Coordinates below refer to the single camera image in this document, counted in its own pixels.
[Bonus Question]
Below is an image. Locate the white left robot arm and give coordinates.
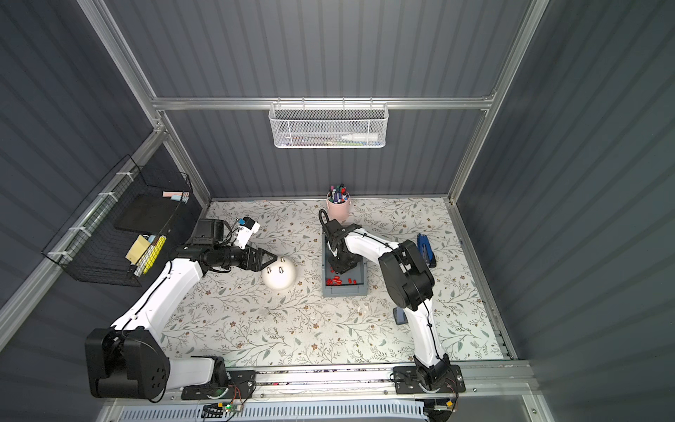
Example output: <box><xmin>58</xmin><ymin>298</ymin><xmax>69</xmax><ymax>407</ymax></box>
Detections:
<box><xmin>84</xmin><ymin>216</ymin><xmax>277</xmax><ymax>403</ymax></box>

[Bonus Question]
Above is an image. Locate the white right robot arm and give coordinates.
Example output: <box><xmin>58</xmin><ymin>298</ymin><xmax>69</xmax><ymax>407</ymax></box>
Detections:
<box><xmin>323</xmin><ymin>224</ymin><xmax>452</xmax><ymax>391</ymax></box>

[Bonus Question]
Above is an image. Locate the white dome with screws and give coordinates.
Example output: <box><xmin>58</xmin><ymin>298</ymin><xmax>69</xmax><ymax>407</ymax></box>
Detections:
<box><xmin>262</xmin><ymin>257</ymin><xmax>297</xmax><ymax>291</ymax></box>

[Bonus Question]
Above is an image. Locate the grey plastic bin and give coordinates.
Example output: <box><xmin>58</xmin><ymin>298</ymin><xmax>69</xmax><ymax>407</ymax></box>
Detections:
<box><xmin>322</xmin><ymin>239</ymin><xmax>368</xmax><ymax>298</ymax></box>

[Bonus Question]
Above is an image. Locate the pink pen cup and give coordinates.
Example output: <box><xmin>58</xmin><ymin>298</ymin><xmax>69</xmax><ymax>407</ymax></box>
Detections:
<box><xmin>326</xmin><ymin>184</ymin><xmax>351</xmax><ymax>223</ymax></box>

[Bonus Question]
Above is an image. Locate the grey tape dispenser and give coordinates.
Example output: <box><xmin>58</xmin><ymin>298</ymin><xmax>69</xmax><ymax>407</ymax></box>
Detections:
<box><xmin>393</xmin><ymin>307</ymin><xmax>409</xmax><ymax>325</ymax></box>

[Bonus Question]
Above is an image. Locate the blue stapler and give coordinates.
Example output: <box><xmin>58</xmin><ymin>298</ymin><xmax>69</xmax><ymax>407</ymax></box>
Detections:
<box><xmin>417</xmin><ymin>234</ymin><xmax>437</xmax><ymax>268</ymax></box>

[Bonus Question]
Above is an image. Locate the white marker in basket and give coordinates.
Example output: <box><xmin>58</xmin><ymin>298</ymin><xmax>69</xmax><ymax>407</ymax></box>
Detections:
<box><xmin>341</xmin><ymin>133</ymin><xmax>379</xmax><ymax>143</ymax></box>

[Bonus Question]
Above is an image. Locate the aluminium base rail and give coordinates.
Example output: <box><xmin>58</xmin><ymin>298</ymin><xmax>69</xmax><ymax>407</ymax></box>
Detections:
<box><xmin>178</xmin><ymin>360</ymin><xmax>534</xmax><ymax>402</ymax></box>

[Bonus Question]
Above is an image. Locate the white wire wall basket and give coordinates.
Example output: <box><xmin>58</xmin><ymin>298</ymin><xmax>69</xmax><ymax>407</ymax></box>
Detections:
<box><xmin>268</xmin><ymin>104</ymin><xmax>390</xmax><ymax>149</ymax></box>

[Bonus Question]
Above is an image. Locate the black wire wall basket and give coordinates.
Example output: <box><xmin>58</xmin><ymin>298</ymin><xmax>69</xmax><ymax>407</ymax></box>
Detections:
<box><xmin>42</xmin><ymin>162</ymin><xmax>200</xmax><ymax>287</ymax></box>

